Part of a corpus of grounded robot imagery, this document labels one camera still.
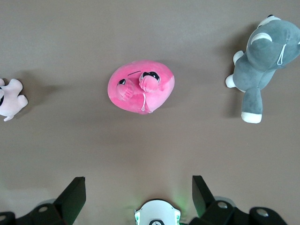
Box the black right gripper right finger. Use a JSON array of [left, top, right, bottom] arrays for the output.
[[188, 175, 288, 225]]

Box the round pink plush toy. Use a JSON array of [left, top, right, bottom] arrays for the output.
[[107, 59, 176, 115]]

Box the small pale pink plush dog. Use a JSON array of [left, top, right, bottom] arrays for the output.
[[0, 78, 29, 122]]

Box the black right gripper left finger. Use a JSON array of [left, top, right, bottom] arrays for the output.
[[0, 177, 87, 225]]

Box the grey white husky plush toy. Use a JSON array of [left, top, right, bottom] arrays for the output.
[[225, 14, 300, 124]]

